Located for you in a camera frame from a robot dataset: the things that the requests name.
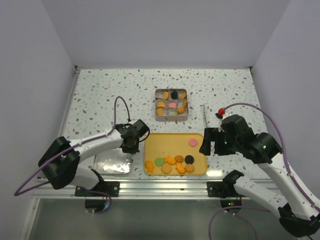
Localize silver tin lid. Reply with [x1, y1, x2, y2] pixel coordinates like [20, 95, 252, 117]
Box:
[93, 148, 132, 175]

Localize orange fish cookie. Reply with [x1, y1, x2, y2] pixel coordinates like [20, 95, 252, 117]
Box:
[175, 162, 186, 175]
[164, 156, 176, 165]
[144, 160, 155, 173]

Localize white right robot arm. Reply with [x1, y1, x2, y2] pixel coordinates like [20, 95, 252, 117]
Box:
[199, 114, 320, 238]

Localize orange fish cookie middle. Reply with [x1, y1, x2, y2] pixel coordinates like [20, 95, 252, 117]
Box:
[164, 156, 176, 165]

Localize black sandwich cookie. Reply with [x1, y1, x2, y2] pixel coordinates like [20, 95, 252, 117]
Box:
[170, 91, 179, 100]
[184, 155, 195, 165]

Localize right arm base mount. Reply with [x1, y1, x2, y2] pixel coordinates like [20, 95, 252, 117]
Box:
[206, 181, 247, 199]

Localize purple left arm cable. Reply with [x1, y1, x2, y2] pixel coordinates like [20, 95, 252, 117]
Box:
[13, 96, 132, 197]

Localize brown round cookie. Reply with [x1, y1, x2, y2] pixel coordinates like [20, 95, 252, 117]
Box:
[184, 164, 195, 173]

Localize pink sandwich cookie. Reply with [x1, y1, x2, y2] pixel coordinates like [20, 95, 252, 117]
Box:
[188, 138, 198, 147]
[168, 102, 177, 109]

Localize round beige dotted cookie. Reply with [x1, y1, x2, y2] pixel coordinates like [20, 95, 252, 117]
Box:
[161, 163, 172, 174]

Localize metal tongs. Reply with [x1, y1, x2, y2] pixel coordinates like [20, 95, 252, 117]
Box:
[203, 104, 208, 128]

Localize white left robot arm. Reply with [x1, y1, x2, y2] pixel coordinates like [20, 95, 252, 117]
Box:
[38, 119, 150, 197]

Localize yellow plastic tray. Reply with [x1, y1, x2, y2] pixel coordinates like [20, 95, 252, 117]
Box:
[143, 133, 208, 177]

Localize silver cookie tin box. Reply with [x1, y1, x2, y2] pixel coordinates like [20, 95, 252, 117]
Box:
[154, 88, 189, 122]

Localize round biscuit cookie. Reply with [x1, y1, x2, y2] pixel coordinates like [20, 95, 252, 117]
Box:
[156, 101, 166, 108]
[156, 107, 164, 116]

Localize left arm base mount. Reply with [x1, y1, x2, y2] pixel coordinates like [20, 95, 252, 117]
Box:
[75, 181, 120, 197]

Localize orange fish cookie left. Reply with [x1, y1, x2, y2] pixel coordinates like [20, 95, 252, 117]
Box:
[144, 160, 155, 173]

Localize green sandwich cookie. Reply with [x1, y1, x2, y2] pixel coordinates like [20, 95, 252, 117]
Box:
[168, 111, 178, 116]
[154, 157, 165, 167]

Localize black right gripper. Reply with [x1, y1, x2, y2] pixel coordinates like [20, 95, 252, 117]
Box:
[199, 126, 241, 155]

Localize round biscuit cookie top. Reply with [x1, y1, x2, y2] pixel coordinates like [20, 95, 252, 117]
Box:
[156, 101, 166, 108]

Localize orange fish cookie right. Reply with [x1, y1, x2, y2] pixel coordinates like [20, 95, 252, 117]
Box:
[175, 162, 186, 175]

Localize chocolate chip cookie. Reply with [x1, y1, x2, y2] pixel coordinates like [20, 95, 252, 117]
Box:
[174, 155, 184, 163]

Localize aluminium frame rail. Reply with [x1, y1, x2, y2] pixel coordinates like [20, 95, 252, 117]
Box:
[32, 178, 222, 200]

